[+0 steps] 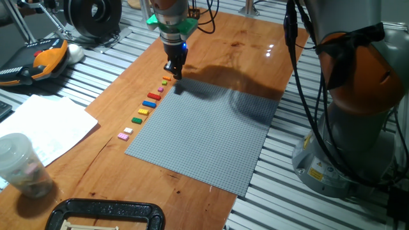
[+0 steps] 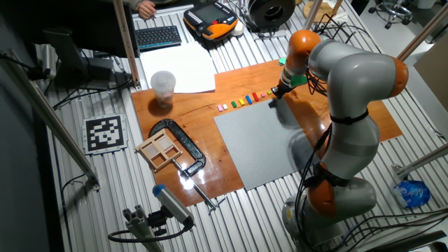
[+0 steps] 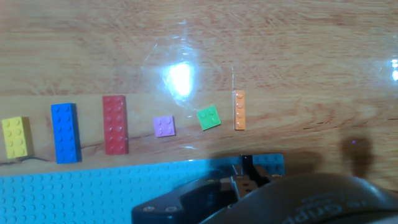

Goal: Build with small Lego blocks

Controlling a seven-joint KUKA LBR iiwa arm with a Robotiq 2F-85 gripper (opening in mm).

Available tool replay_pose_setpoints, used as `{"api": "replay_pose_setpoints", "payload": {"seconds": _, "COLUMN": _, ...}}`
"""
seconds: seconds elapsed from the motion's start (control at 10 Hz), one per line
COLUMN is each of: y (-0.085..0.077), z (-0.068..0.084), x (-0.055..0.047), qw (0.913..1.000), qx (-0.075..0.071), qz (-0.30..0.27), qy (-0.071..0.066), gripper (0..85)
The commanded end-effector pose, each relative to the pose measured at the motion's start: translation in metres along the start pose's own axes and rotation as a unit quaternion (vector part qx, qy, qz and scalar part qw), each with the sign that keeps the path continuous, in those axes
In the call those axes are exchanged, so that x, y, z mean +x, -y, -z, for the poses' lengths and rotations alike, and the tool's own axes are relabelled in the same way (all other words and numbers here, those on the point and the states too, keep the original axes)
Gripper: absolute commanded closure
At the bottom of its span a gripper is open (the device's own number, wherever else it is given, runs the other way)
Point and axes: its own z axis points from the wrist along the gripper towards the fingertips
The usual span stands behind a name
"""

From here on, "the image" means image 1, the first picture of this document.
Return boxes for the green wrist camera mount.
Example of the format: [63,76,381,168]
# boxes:
[146,14,199,42]

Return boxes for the orange black teach pendant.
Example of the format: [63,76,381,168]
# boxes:
[0,37,70,87]

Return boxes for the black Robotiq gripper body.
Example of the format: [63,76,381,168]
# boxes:
[162,40,189,66]

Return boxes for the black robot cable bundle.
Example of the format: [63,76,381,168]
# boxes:
[191,0,409,192]

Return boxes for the silver aluminium post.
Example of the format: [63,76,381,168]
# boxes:
[238,0,259,17]

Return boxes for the black round spool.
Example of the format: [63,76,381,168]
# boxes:
[63,0,123,38]

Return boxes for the white paper sheets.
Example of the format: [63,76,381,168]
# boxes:
[0,94,99,191]

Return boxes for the small wooden compartment tray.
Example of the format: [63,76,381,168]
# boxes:
[59,219,120,230]

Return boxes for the white computer mouse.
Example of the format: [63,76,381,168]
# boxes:
[66,43,86,65]

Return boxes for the black computer keyboard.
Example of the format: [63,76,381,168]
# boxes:
[0,100,13,122]

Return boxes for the black metal C-clamp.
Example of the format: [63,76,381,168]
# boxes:
[44,197,166,230]

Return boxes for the wooden work board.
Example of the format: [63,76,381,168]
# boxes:
[0,8,309,230]

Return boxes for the clear plastic cup with lid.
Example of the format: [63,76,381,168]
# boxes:
[0,132,54,199]

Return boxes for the grey Lego baseplate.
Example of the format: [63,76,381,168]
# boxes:
[124,76,281,197]

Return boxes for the round wooden plate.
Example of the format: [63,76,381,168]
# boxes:
[127,0,151,10]

